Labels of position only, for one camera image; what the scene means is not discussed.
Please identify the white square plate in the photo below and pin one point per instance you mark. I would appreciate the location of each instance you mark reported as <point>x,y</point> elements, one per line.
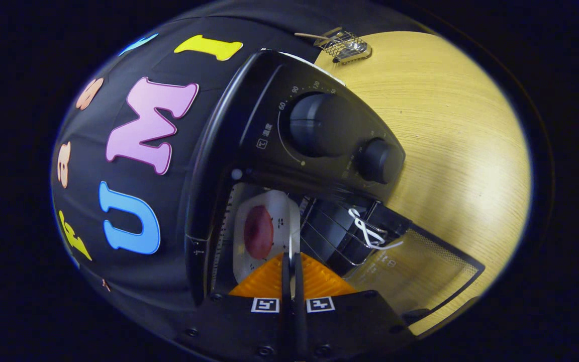
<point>284,211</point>

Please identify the black backdrop cloth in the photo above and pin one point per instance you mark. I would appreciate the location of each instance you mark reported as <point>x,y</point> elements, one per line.
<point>194,151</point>

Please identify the wooden stick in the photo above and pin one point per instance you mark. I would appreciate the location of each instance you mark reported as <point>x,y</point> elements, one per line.
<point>312,35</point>

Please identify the pink round food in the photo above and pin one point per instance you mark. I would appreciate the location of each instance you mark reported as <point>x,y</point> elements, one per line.
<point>258,231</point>

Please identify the wooden clothespin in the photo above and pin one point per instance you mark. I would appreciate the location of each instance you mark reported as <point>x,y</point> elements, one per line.
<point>105,285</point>

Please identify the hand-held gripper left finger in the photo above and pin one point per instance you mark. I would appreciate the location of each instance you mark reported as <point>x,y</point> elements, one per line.
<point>249,327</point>

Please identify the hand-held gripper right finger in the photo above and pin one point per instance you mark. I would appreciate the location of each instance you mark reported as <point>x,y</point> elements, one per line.
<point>350,322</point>

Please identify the black toaster oven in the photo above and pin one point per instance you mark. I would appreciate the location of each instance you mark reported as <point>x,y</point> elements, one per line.
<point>319,125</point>

